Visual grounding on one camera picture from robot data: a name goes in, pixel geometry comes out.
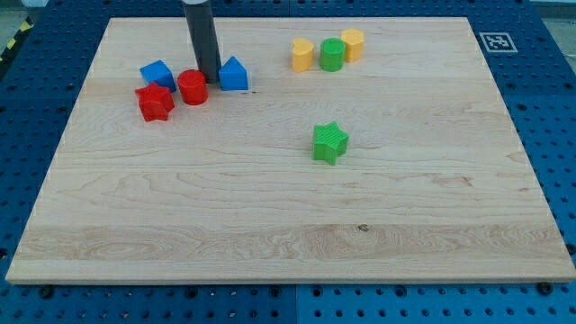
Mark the blue triangle block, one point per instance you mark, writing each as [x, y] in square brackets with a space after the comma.
[233, 75]

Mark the green star block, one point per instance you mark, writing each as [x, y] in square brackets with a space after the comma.
[329, 142]

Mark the wooden board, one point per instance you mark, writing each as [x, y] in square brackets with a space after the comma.
[435, 186]

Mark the green cylinder block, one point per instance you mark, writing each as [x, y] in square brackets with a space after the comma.
[332, 54]

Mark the red cylinder block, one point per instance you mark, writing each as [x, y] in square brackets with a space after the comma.
[193, 87]

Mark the yellow hexagon block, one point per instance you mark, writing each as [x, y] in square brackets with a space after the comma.
[354, 40]

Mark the red star block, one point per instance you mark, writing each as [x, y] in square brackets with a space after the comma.
[155, 102]

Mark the blue cube block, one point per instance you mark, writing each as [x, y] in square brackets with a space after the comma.
[159, 73]

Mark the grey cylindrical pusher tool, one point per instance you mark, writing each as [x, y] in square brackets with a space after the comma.
[199, 17]

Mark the black white fiducial marker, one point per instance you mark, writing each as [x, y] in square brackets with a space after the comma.
[498, 42]

